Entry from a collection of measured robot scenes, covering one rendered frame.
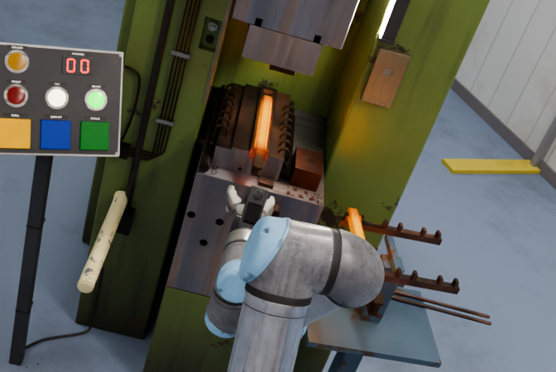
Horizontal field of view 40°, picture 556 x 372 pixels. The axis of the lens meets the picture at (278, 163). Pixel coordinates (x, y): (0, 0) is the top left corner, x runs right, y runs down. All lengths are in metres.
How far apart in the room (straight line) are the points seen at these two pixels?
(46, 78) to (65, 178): 1.61
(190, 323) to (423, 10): 1.22
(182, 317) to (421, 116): 0.99
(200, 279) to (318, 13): 0.92
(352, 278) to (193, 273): 1.17
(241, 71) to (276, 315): 1.45
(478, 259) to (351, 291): 2.75
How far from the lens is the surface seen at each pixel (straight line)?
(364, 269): 1.29
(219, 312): 1.80
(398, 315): 2.37
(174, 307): 2.50
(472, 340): 3.51
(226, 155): 2.20
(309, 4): 1.99
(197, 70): 2.24
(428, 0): 2.15
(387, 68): 2.19
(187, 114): 2.31
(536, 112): 5.19
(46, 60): 2.03
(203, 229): 2.28
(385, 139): 2.32
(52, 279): 3.09
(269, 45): 2.03
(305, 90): 2.62
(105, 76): 2.06
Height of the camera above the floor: 2.12
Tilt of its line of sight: 31 degrees down
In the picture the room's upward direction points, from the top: 19 degrees clockwise
